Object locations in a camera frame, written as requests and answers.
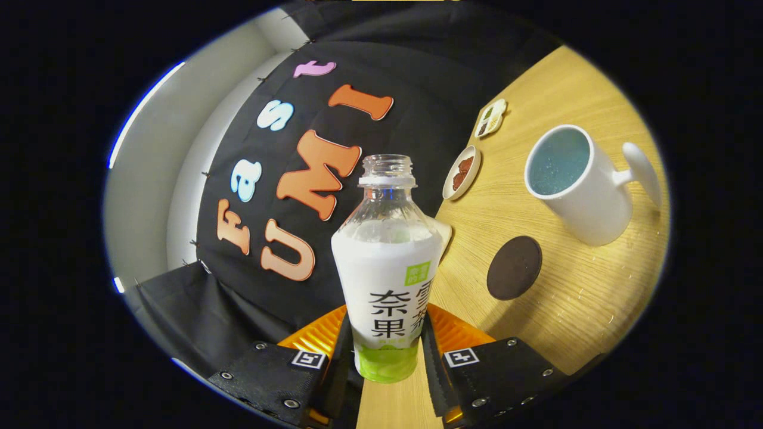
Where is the small white dish brown food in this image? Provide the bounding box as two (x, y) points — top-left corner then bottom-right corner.
(442, 145), (482, 201)

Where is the clear juice bottle white label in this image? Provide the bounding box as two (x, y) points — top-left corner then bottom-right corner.
(331, 154), (445, 384)

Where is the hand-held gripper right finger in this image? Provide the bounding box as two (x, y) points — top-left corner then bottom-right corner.
(420, 304), (570, 429)

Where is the white divided seasoning dish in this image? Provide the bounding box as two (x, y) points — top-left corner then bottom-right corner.
(475, 98), (508, 139)

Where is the black backdrop cloth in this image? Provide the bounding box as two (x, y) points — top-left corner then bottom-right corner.
(125, 0), (564, 382)

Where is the dark brown round coaster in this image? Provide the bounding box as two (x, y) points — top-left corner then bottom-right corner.
(486, 235), (543, 301)

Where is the row of black cloth clips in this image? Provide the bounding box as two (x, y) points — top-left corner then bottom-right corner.
(181, 37), (315, 268)

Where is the white toaster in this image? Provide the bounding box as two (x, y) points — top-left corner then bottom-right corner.
(434, 216), (453, 260)

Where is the wooden table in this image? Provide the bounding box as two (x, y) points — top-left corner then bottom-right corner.
(356, 45), (671, 429)

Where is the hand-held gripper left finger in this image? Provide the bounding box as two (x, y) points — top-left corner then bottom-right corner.
(207, 305), (363, 429)

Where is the white cup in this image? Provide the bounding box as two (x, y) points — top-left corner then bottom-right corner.
(524, 124), (662, 247)

